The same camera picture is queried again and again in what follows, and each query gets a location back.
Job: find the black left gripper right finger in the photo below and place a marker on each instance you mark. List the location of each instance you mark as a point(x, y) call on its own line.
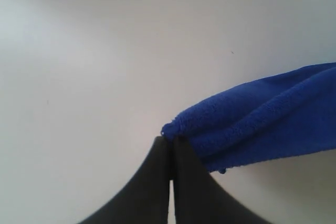
point(198, 197)

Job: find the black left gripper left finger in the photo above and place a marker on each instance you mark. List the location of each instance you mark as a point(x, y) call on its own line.
point(145, 197)

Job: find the blue microfiber towel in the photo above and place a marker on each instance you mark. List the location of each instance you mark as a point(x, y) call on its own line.
point(285, 115)

